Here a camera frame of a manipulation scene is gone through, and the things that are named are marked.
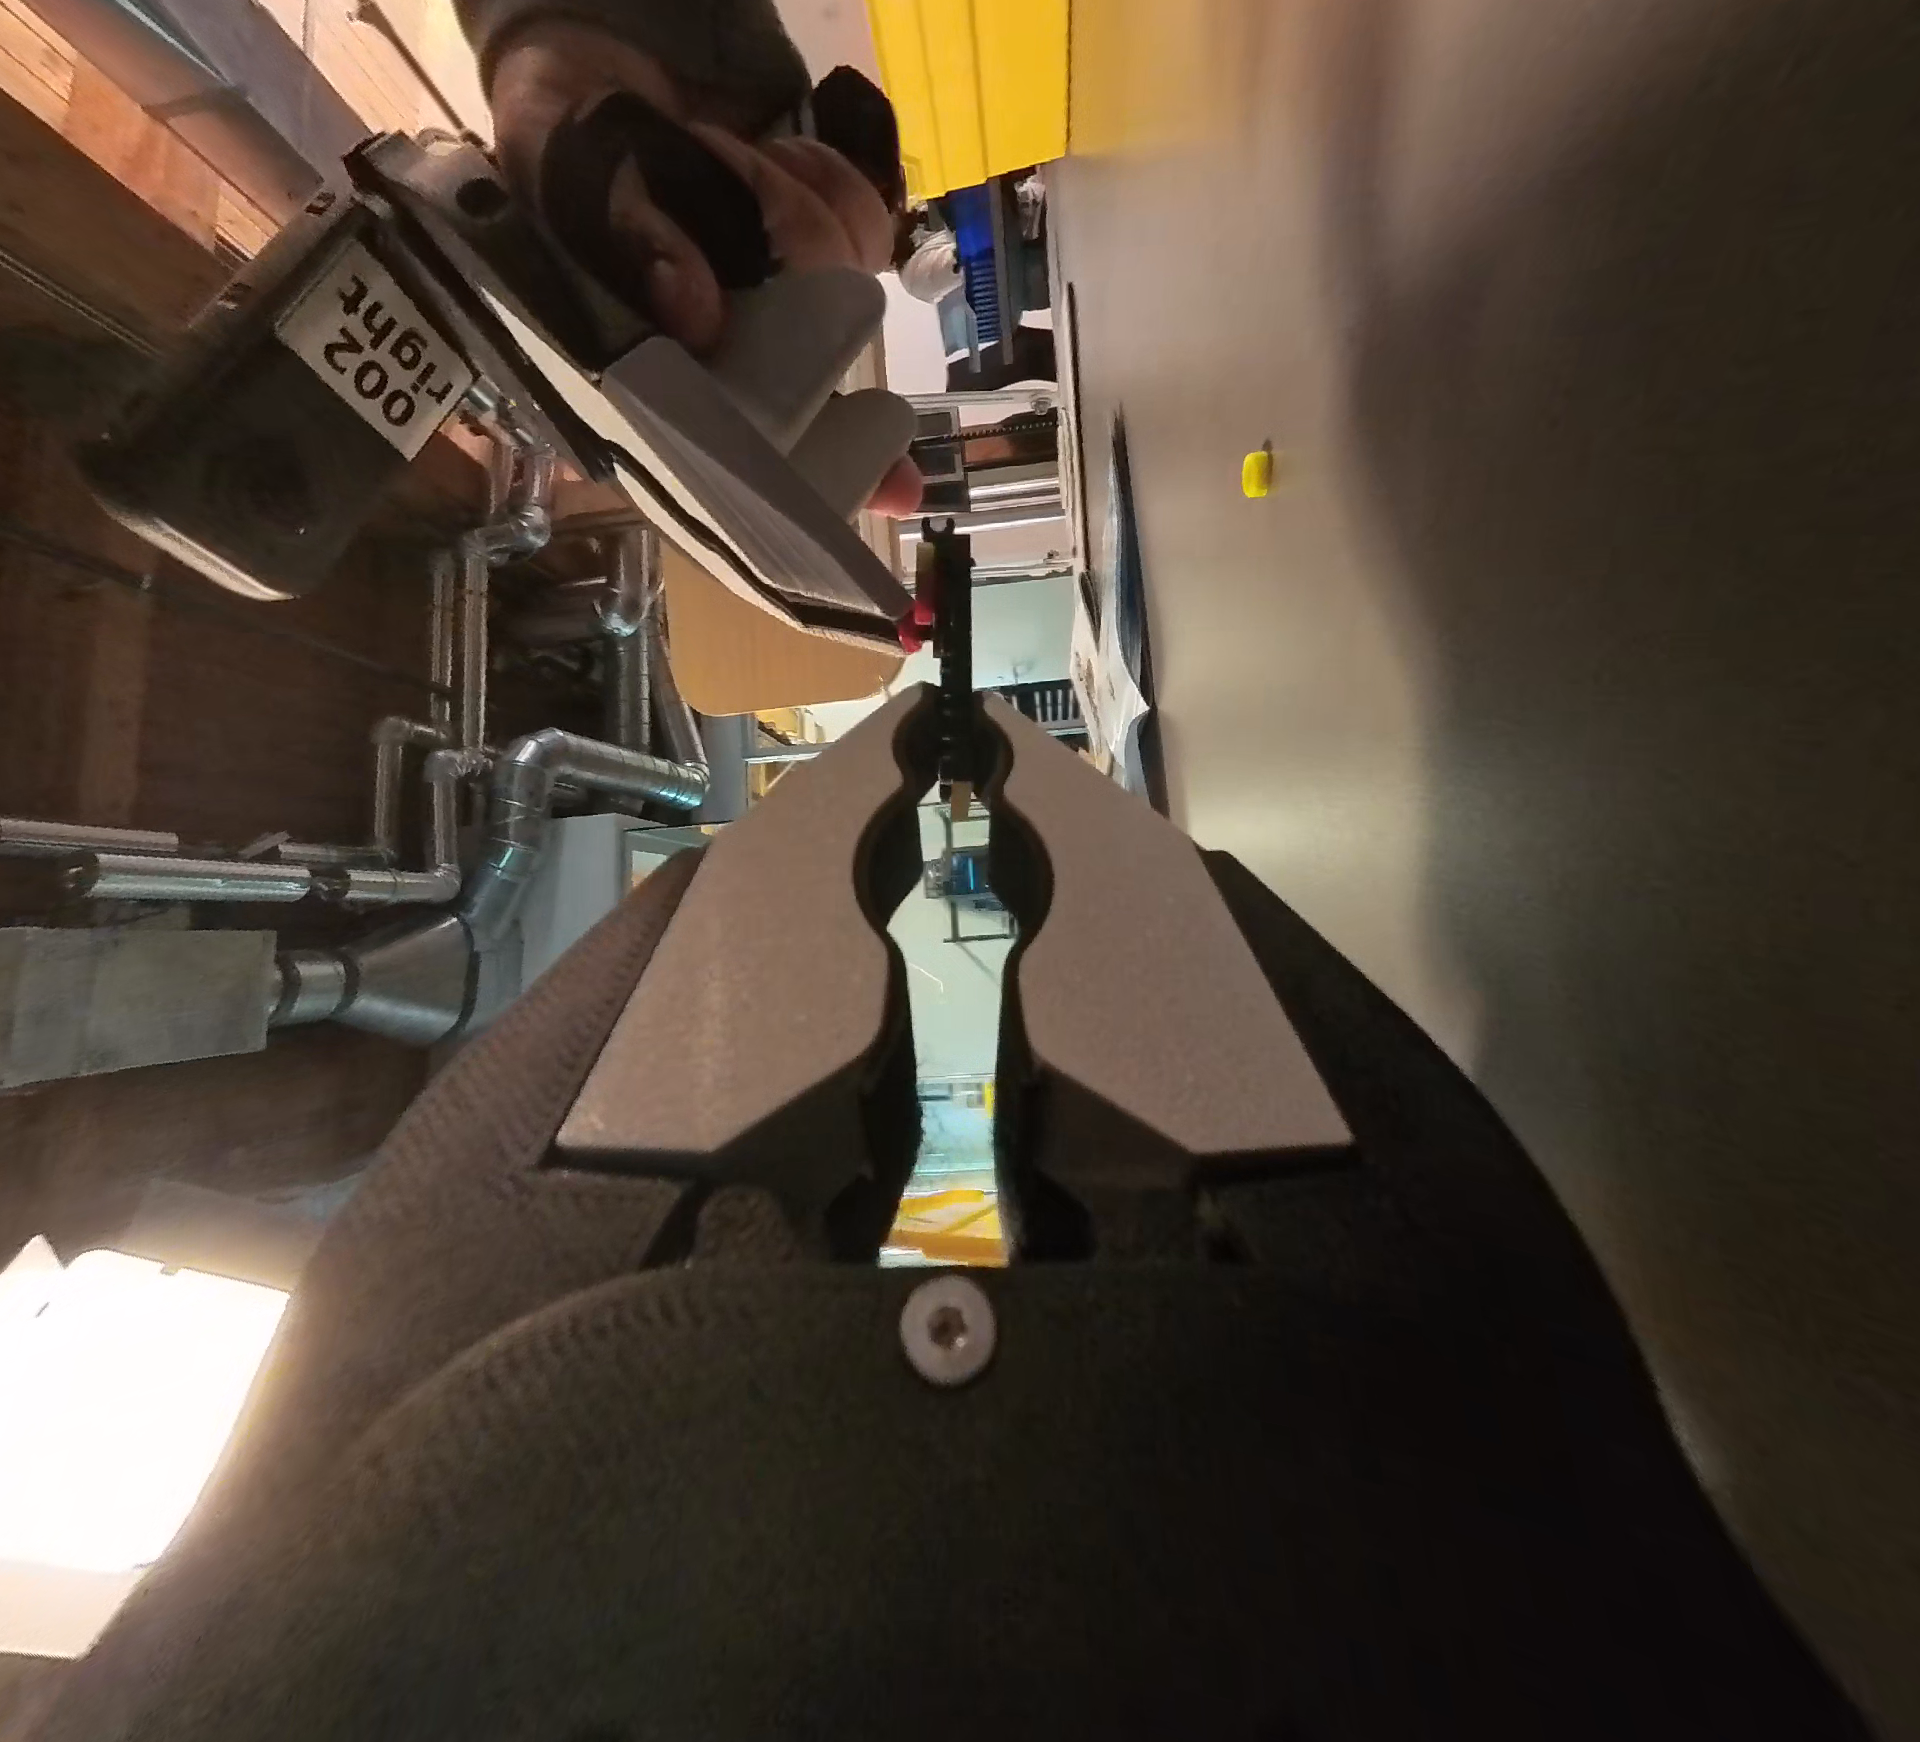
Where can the yellow round lego piece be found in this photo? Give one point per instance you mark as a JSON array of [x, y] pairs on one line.
[[1257, 469]]

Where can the person's right hand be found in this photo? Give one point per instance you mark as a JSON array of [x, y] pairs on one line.
[[812, 210]]

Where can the silver ventilation duct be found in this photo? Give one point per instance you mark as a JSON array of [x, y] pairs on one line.
[[570, 767]]

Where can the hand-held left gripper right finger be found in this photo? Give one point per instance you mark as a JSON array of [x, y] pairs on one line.
[[1185, 1022]]

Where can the light wooden table board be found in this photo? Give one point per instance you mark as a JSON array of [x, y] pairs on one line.
[[751, 647]]

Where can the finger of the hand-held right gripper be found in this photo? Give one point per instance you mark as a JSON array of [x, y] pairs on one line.
[[751, 481], [549, 348]]

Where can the blue plastic rack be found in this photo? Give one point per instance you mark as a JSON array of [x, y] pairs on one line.
[[993, 257]]

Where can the black lego plate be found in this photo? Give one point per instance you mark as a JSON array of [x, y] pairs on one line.
[[954, 662]]

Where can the white paper leaflet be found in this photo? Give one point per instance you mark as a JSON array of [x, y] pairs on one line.
[[1111, 699]]

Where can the silver metal pipes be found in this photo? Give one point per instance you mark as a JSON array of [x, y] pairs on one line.
[[450, 662]]

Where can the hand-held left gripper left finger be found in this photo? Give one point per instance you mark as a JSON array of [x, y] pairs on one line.
[[734, 992]]

